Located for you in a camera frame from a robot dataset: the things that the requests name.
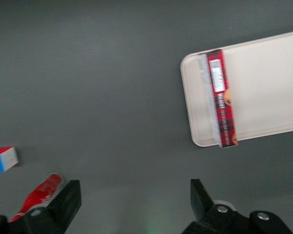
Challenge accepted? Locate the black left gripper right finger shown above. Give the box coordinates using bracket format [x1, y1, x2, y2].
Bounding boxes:
[181, 178, 293, 234]

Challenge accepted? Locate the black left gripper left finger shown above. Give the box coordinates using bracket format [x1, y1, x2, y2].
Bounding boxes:
[0, 179, 83, 234]

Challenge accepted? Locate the red tartan cookie box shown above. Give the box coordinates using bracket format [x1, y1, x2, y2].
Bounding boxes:
[197, 48, 239, 149]

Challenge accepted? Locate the beige plastic tray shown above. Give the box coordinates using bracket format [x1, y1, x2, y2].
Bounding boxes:
[180, 29, 293, 148]

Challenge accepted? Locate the red soda bottle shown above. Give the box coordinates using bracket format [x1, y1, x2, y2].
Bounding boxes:
[9, 173, 63, 222]

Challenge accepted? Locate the colourful puzzle cube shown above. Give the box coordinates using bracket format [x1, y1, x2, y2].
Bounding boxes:
[0, 146, 20, 174]

